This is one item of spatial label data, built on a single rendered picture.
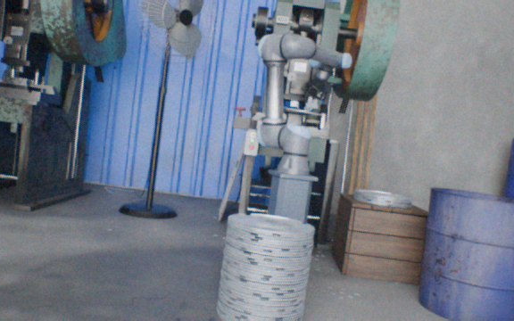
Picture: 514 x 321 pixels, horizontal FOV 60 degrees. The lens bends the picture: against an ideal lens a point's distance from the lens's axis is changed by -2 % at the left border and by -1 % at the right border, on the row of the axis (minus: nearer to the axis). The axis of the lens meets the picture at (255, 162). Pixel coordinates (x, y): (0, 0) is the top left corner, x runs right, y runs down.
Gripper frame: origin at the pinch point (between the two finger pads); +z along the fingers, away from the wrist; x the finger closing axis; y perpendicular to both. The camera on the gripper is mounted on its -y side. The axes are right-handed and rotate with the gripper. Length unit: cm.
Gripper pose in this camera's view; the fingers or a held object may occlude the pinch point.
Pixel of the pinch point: (308, 109)
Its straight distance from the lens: 266.6
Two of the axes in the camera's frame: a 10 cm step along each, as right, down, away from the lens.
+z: -2.9, 8.7, 4.0
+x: 8.8, 0.8, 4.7
